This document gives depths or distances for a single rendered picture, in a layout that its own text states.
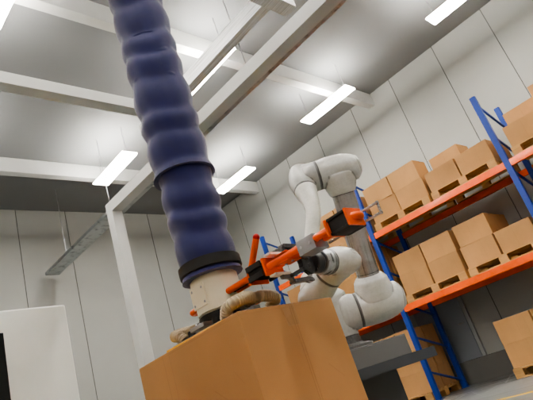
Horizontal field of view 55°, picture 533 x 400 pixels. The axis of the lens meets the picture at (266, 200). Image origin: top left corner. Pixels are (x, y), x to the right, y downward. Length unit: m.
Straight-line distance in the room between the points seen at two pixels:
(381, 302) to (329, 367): 0.73
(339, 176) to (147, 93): 0.87
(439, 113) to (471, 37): 1.50
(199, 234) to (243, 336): 0.49
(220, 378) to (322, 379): 0.29
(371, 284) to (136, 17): 1.48
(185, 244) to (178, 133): 0.42
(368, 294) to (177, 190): 0.94
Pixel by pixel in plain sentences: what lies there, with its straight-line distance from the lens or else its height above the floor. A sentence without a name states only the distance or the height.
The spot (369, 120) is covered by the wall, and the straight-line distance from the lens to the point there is 11.74.
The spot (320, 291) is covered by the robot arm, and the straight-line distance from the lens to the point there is 1.87.
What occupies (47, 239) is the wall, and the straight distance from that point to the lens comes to 12.47.
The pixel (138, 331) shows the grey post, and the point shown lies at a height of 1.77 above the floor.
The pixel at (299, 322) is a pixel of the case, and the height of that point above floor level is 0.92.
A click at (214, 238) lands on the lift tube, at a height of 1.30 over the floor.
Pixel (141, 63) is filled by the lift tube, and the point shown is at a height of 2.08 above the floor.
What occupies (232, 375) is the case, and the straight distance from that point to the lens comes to 1.51.
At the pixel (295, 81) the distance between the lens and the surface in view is 9.76.
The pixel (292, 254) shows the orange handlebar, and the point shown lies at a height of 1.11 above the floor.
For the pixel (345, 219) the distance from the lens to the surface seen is 1.41.
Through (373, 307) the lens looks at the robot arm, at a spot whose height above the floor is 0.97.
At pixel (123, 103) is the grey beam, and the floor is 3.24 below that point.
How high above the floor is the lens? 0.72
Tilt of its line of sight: 21 degrees up
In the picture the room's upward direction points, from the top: 19 degrees counter-clockwise
